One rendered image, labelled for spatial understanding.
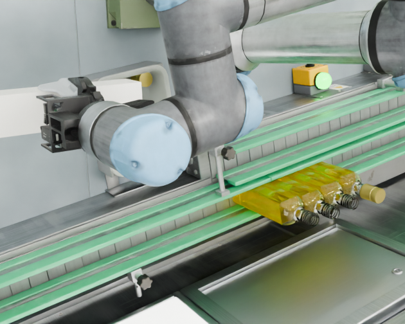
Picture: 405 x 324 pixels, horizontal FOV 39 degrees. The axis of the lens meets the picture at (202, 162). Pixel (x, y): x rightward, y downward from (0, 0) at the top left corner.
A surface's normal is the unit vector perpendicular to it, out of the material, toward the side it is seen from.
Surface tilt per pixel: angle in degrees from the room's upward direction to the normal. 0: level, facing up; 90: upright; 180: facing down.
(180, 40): 57
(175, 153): 0
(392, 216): 89
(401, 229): 90
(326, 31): 77
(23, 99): 0
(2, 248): 90
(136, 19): 2
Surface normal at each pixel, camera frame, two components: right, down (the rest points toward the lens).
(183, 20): -0.22, 0.41
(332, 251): -0.15, -0.93
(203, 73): 0.05, 0.37
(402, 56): -0.67, 0.52
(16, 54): 0.53, 0.22
